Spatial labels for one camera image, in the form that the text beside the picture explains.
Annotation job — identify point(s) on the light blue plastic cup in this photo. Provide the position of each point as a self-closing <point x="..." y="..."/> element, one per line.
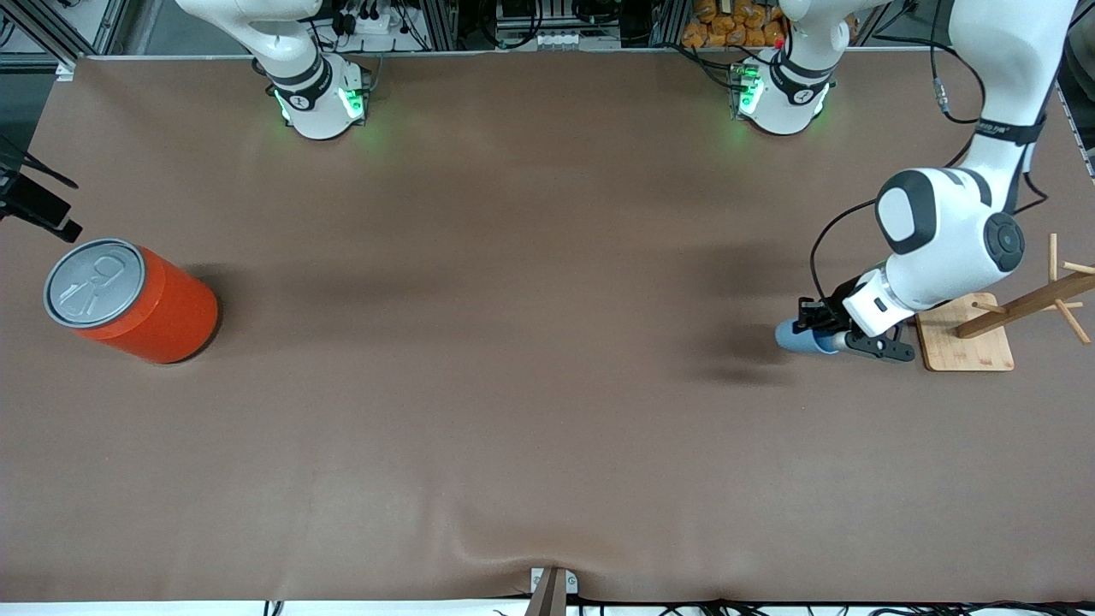
<point x="796" y="340"/>

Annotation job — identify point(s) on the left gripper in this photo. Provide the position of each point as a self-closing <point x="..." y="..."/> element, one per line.
<point x="828" y="317"/>

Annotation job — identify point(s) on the brown table mat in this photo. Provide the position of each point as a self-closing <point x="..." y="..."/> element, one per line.
<point x="547" y="428"/>

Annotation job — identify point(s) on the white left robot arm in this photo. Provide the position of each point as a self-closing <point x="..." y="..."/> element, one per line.
<point x="941" y="248"/>

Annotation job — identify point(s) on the white power strip with plugs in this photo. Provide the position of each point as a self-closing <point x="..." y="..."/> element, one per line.
<point x="376" y="24"/>

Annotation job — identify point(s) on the aluminium frame profile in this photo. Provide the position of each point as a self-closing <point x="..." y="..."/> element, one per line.
<point x="53" y="34"/>

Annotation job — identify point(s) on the pile of orange objects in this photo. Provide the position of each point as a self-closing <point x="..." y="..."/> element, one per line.
<point x="727" y="21"/>

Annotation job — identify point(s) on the wooden cup rack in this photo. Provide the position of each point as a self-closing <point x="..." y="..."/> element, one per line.
<point x="967" y="346"/>

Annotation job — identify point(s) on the aluminium upright post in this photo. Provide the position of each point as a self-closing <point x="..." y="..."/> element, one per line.
<point x="670" y="21"/>
<point x="440" y="21"/>

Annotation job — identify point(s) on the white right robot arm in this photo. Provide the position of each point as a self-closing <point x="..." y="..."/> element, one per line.
<point x="316" y="111"/>

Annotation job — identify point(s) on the small white power strip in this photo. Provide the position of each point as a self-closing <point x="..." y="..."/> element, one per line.
<point x="569" y="39"/>

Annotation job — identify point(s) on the large orange can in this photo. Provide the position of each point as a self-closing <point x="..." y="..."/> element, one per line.
<point x="162" y="316"/>

